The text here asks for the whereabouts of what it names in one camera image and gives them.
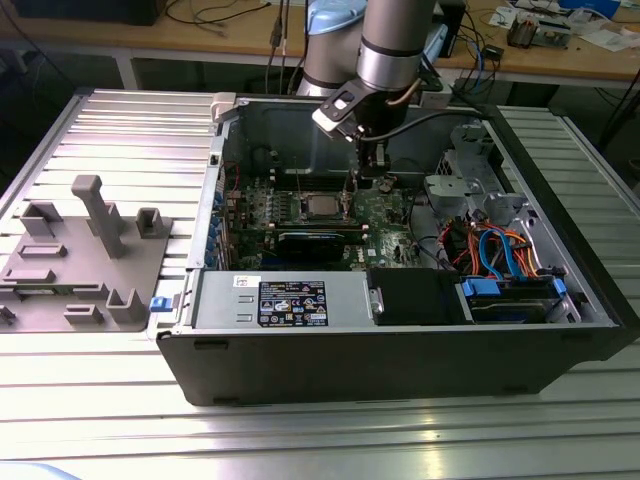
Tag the grey power supply unit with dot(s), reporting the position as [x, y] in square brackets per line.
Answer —
[220, 305]

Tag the wooden desk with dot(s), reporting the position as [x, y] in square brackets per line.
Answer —
[210, 37]

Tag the hard disk in blue carrier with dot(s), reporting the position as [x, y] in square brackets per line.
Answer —
[480, 290]

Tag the beige case latch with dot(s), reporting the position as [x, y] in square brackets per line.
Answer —
[222, 105]

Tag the CPU socket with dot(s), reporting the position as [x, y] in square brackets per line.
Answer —
[325, 219]

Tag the silver coin battery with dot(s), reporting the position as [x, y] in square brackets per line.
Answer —
[384, 186]

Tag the small black adapter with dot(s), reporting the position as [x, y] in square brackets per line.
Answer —
[494, 52]

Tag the grey metal drive cage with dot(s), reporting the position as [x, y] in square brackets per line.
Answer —
[445, 187]

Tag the RAM slot white latches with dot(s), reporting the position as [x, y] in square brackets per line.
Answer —
[290, 180]
[290, 172]

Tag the black box on desk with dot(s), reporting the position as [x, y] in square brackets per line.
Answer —
[85, 12]

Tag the green motherboard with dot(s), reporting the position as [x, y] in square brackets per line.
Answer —
[395, 235]

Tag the black graphics card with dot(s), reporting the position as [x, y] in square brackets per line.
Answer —
[310, 247]

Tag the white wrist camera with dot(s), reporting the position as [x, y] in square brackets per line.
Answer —
[435, 100]
[332, 112]

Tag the grey plastic parts rack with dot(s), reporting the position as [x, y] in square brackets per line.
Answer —
[75, 270]

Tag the CPU with silver top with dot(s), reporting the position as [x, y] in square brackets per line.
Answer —
[324, 206]

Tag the white paper sheet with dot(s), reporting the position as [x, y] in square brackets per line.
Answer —
[607, 39]

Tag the black open PC case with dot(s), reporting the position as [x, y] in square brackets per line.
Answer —
[350, 370]

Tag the blue case latch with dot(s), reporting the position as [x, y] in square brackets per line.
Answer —
[160, 304]

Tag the black finned heat sink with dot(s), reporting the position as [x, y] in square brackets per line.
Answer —
[522, 34]

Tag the RAM slot black latches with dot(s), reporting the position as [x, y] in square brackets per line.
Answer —
[290, 184]
[290, 176]

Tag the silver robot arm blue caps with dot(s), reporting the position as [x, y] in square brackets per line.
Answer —
[390, 50]

